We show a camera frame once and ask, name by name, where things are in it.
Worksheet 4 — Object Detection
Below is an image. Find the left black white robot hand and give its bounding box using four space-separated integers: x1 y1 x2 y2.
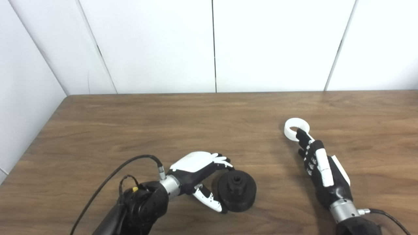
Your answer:
167 151 234 214

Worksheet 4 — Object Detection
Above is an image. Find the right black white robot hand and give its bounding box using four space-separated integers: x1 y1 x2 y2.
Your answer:
296 128 354 209

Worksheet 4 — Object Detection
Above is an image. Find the round black plastic part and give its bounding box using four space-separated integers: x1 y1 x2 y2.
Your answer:
217 170 257 212

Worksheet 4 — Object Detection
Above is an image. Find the white toothed plastic ring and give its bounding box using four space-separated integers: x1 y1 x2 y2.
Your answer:
284 118 310 142

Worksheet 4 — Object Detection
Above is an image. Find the thin cable with yellow tag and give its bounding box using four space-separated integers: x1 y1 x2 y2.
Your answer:
119 175 139 196

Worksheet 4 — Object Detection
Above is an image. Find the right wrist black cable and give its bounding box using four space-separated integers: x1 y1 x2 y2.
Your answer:
358 208 412 235

